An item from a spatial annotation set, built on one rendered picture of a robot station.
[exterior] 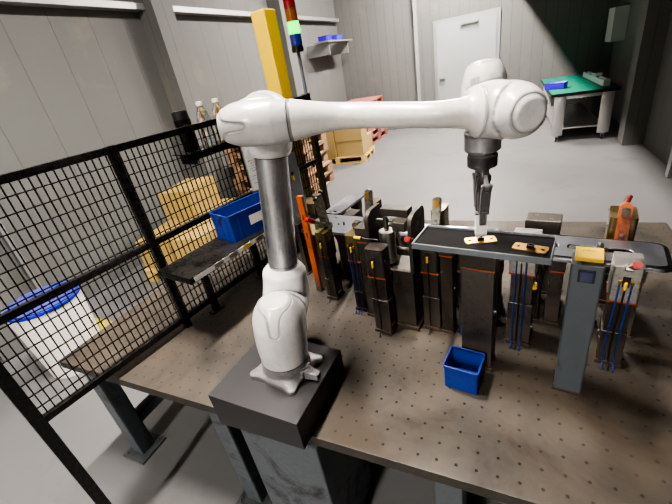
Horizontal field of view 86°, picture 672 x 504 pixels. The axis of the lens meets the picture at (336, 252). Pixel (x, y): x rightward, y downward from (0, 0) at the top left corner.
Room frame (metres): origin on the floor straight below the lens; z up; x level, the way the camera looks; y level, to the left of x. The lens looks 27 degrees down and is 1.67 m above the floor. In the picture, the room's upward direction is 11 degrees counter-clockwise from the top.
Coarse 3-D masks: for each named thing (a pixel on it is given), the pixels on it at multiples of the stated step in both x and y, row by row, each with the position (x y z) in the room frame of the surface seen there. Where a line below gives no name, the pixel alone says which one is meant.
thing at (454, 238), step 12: (432, 228) 1.05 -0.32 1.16; (444, 228) 1.04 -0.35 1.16; (420, 240) 0.99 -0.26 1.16; (432, 240) 0.97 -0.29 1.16; (444, 240) 0.96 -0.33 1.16; (456, 240) 0.94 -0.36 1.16; (504, 240) 0.89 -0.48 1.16; (516, 240) 0.88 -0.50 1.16; (528, 240) 0.87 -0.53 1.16; (540, 240) 0.86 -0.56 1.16; (552, 240) 0.84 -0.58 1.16; (504, 252) 0.83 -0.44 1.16; (516, 252) 0.82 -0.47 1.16; (528, 252) 0.81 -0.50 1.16
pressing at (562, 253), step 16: (336, 224) 1.62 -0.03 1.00; (432, 224) 1.43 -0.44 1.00; (560, 240) 1.10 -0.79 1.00; (576, 240) 1.08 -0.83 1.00; (592, 240) 1.06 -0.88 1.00; (608, 240) 1.04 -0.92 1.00; (624, 240) 1.03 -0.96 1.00; (560, 256) 0.99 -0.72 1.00; (608, 256) 0.95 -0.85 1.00; (656, 256) 0.90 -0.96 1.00; (656, 272) 0.84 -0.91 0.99
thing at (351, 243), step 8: (352, 232) 1.34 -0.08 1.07; (352, 240) 1.30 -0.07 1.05; (352, 248) 1.30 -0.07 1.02; (352, 256) 1.31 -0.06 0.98; (352, 264) 1.33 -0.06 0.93; (360, 264) 1.31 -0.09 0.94; (352, 272) 1.33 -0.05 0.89; (360, 272) 1.31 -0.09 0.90; (360, 280) 1.31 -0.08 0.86; (360, 288) 1.30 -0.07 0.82; (360, 296) 1.31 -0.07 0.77; (360, 304) 1.32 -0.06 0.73
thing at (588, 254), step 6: (576, 246) 0.79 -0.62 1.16; (576, 252) 0.77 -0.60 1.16; (582, 252) 0.76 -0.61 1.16; (588, 252) 0.76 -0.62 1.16; (594, 252) 0.75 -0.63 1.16; (600, 252) 0.75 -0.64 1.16; (576, 258) 0.75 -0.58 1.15; (582, 258) 0.74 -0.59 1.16; (588, 258) 0.73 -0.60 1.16; (594, 258) 0.73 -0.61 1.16; (600, 258) 0.72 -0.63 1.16
